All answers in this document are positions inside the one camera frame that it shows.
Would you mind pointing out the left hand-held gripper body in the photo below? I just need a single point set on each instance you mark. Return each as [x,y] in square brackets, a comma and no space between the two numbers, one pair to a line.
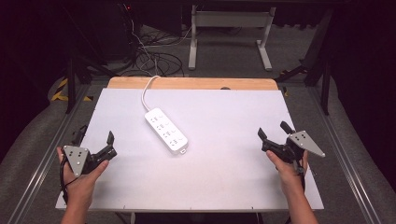
[76,157]

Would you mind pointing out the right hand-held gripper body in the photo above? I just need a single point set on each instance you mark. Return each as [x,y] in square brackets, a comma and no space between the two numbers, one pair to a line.
[303,142]

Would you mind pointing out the person's left hand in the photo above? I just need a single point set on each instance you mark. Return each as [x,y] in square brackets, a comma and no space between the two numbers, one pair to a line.
[79,186]

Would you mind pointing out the person's right hand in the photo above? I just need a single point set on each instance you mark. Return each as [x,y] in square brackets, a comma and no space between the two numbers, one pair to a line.
[291,175]

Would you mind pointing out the yellow black hazard tape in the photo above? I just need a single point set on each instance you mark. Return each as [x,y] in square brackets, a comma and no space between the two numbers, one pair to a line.
[59,93]

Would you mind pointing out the black tripod stand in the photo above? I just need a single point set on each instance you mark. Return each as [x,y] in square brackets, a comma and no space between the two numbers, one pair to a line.
[71,81]

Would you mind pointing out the white power strip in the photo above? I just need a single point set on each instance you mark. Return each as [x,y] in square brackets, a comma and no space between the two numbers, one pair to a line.
[166,130]

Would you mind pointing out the black metal stand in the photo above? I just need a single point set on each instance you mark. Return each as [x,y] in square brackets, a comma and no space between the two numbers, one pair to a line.
[320,62]

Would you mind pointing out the wooden table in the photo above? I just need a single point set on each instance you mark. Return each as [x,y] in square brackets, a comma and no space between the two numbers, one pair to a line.
[193,83]

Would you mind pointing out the aluminium floor rail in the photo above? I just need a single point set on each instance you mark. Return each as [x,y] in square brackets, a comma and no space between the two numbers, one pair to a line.
[345,155]
[43,158]

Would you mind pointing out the white metal desk frame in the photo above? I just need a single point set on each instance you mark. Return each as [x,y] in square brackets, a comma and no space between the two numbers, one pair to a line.
[230,19]

